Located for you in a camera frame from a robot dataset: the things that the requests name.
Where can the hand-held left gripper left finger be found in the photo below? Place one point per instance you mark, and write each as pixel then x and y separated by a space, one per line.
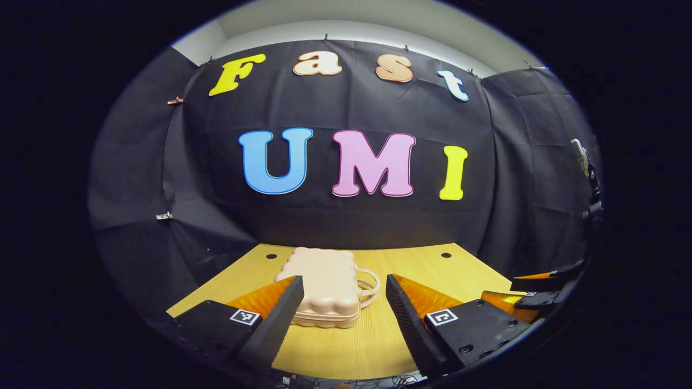
pixel 270 329

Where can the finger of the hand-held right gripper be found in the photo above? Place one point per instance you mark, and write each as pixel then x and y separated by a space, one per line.
pixel 540 283
pixel 505 302

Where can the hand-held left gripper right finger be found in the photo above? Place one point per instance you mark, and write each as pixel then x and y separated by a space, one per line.
pixel 413 327

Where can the pink suitcase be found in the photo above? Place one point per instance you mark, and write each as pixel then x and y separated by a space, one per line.
pixel 330 286

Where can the silver cloth clip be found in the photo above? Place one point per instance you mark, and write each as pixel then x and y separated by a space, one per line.
pixel 164 215

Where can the black backdrop cloth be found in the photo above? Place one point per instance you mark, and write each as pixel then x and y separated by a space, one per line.
pixel 351 108

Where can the copper cloth clip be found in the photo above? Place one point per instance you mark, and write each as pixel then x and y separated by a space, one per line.
pixel 174 100

